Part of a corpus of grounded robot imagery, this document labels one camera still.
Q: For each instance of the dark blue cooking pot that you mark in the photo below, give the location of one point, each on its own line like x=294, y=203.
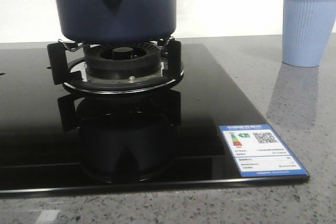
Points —
x=115, y=21

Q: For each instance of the black pot support grate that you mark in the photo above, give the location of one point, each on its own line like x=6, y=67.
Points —
x=68, y=66

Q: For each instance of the blue white energy label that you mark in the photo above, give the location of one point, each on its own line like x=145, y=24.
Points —
x=258, y=151

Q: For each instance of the black glass gas stove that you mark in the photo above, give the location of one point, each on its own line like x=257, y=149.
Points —
x=56, y=142

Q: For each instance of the black gas burner head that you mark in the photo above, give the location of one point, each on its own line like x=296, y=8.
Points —
x=121, y=61

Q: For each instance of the light blue ribbed cup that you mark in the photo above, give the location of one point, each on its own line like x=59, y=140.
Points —
x=306, y=29

